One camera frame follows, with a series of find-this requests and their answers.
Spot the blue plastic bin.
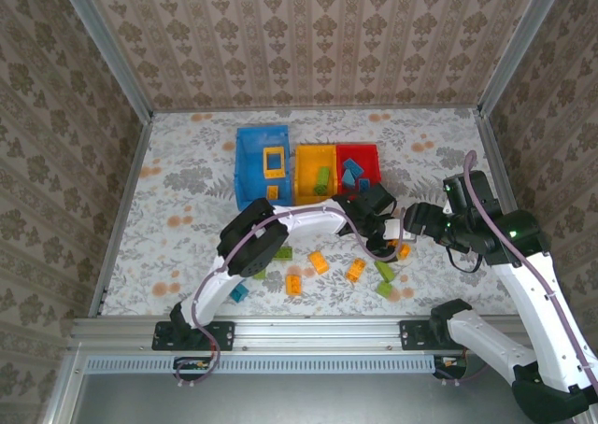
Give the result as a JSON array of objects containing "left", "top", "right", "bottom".
[{"left": 235, "top": 124, "right": 293, "bottom": 212}]

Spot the yellow black-striped Duplo brick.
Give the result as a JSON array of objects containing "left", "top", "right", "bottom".
[{"left": 344, "top": 257, "right": 367, "bottom": 284}]

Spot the aluminium front frame rail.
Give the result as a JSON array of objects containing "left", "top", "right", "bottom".
[{"left": 69, "top": 315, "right": 529, "bottom": 353}]

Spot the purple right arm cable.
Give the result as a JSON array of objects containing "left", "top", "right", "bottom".
[{"left": 438, "top": 150, "right": 598, "bottom": 389}]

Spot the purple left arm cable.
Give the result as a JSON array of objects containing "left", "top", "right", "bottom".
[{"left": 175, "top": 206, "right": 407, "bottom": 389}]

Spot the floral patterned table covering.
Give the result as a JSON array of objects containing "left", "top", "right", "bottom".
[{"left": 100, "top": 108, "right": 534, "bottom": 318}]

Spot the black thin cable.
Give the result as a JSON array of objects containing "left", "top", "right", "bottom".
[{"left": 446, "top": 245, "right": 487, "bottom": 275}]

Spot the white slotted cable duct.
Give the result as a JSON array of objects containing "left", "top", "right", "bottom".
[{"left": 86, "top": 354, "right": 436, "bottom": 375}]

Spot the yellow Duplo window frame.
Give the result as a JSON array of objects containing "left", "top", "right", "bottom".
[{"left": 263, "top": 147, "right": 287, "bottom": 180}]

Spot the yellow plastic bin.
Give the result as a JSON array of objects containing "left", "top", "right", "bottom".
[{"left": 293, "top": 143, "right": 338, "bottom": 206}]

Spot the aluminium frame post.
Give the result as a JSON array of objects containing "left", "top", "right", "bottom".
[
  {"left": 477, "top": 0, "right": 570, "bottom": 115},
  {"left": 54, "top": 0, "right": 154, "bottom": 120}
]

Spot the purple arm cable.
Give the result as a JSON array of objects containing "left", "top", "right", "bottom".
[
  {"left": 438, "top": 150, "right": 598, "bottom": 389},
  {"left": 175, "top": 206, "right": 407, "bottom": 389}
]

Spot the red plastic bin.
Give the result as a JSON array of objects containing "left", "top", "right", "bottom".
[{"left": 335, "top": 143, "right": 382, "bottom": 196}]

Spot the aluminium back rail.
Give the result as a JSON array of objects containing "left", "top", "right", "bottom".
[{"left": 149, "top": 105, "right": 482, "bottom": 115}]

